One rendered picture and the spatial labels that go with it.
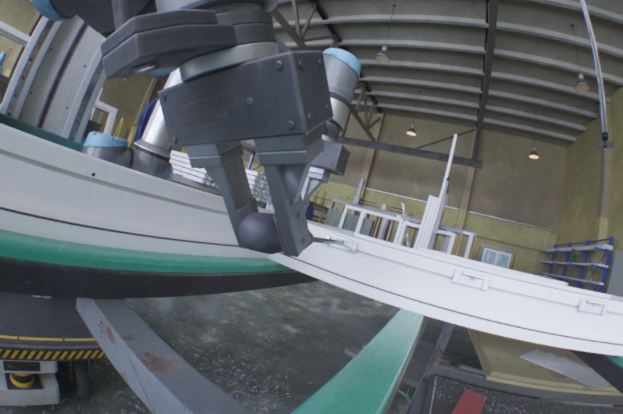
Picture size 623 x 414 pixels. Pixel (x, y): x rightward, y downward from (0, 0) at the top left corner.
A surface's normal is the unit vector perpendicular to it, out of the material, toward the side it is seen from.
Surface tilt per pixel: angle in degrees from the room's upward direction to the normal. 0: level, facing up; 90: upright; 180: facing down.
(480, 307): 90
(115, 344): 90
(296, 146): 126
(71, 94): 90
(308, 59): 78
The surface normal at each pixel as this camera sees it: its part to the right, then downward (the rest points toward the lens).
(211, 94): -0.41, 0.40
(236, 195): 0.90, 0.00
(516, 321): -0.44, -0.23
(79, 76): 0.82, 0.18
